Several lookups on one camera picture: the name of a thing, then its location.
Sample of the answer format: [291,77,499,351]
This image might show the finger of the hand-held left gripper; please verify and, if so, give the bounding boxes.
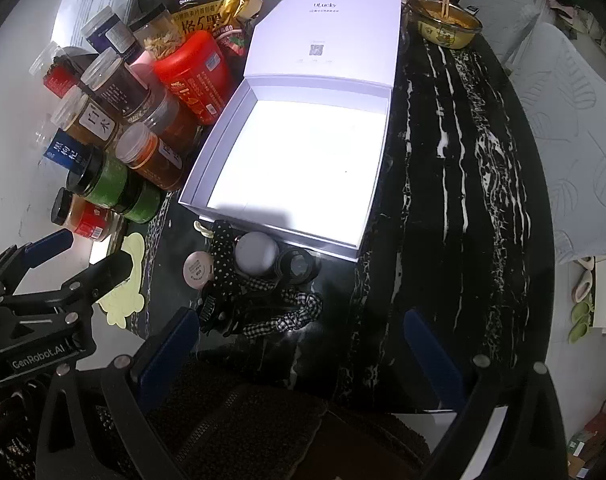
[6,251,135,321]
[0,230,75,296]

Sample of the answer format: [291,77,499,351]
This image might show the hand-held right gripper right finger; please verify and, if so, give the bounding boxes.
[403,308,571,480]

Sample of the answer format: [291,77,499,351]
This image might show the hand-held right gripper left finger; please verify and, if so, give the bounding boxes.
[33,307,201,480]

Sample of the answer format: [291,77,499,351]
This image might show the pink round compact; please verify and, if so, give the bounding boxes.
[183,251,215,290]

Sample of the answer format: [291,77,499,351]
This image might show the black polka dot scrunchie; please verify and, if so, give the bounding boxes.
[203,220,244,311]

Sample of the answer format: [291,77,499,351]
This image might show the black white checkered scrunchie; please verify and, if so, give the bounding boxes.
[233,275,324,336]

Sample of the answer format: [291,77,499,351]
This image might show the white round compact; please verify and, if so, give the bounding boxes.
[233,232,280,278]

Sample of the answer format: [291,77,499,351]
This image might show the black hair ring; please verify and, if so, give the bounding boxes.
[275,249,316,286]

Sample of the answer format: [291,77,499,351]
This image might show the white gift box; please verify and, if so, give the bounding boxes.
[179,0,404,262]

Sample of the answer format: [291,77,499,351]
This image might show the pale green leaf coaster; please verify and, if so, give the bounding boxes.
[97,232,146,328]

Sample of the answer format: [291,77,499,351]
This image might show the red label black lid jar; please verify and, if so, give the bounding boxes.
[50,187,116,243]

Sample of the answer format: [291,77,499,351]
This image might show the green jar black lid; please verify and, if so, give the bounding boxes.
[120,180,161,224]
[66,149,129,208]

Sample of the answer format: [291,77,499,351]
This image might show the blue label jar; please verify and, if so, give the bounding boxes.
[36,125,96,171]

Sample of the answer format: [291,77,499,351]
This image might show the brown knit cloth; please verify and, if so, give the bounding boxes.
[148,355,431,480]

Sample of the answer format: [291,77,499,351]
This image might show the small orange peel jar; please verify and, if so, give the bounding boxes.
[116,124,189,192]

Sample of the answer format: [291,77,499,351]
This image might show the white label herb jar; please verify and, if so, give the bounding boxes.
[52,87,124,153]

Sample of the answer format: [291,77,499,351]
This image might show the green slipper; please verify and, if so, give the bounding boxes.
[568,300,596,343]

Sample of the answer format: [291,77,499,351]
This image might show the wide orange herb jar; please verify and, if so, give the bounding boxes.
[143,89,201,153]

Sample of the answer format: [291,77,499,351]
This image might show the tall dark herb jar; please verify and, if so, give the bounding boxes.
[80,51,151,121]

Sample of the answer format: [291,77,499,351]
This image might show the red label dried fruit jar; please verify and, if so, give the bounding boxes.
[29,41,86,98]

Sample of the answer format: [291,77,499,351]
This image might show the white slipper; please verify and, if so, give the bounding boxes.
[570,256,596,303]

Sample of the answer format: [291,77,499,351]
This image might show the pink bottle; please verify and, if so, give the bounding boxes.
[128,50,159,81]

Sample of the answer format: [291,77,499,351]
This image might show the red canister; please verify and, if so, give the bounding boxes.
[154,30,235,125]

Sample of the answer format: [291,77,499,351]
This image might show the purple label jar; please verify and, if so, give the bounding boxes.
[80,6,144,58]

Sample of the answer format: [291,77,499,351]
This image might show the black lid jar pale slices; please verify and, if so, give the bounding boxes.
[130,4,189,63]

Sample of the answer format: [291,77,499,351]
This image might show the red strawberry packet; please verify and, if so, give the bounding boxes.
[215,25,251,61]

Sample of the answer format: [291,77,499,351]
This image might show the black gold oatmeal bag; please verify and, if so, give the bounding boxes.
[158,0,269,46]

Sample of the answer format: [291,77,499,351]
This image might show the yellow noodle bowl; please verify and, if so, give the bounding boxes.
[408,0,484,50]

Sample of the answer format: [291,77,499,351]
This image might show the black braided cord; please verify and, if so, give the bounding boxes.
[0,375,49,480]

